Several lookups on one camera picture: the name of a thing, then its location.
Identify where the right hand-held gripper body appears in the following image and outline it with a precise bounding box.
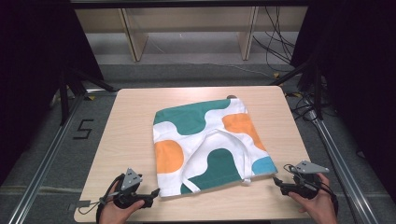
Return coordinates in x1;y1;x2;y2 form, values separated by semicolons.
279;160;331;201

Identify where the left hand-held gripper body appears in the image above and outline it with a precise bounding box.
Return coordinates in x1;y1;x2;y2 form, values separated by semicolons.
112;167;155;210

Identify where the white teal orange cloth bag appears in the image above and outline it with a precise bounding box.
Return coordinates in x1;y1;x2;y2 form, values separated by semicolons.
151;97;279;199

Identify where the person's right hand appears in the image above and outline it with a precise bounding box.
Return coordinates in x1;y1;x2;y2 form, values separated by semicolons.
288;173;339;224

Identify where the person's left hand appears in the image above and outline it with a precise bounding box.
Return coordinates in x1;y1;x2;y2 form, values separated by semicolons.
98;181;146;224

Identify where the small grey plug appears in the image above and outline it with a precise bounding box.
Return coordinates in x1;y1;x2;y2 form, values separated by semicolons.
68;200;92;213

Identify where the black metal stand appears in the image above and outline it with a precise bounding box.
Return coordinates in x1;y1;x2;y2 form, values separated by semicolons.
57;65;119;126
268;55;325;121

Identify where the black curtain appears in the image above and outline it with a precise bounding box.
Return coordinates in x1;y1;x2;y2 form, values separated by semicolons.
0;0;106;188
289;0;396;203

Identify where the light wooden shelf unit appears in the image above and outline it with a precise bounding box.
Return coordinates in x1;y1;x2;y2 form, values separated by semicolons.
74;5;310;63

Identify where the aluminium floor rail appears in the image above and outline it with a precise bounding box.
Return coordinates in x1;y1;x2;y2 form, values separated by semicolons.
7;89;120;224
306;110;380;224

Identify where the bundle of black floor cables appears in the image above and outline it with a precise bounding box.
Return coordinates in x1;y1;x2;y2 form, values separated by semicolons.
251;5;297;73

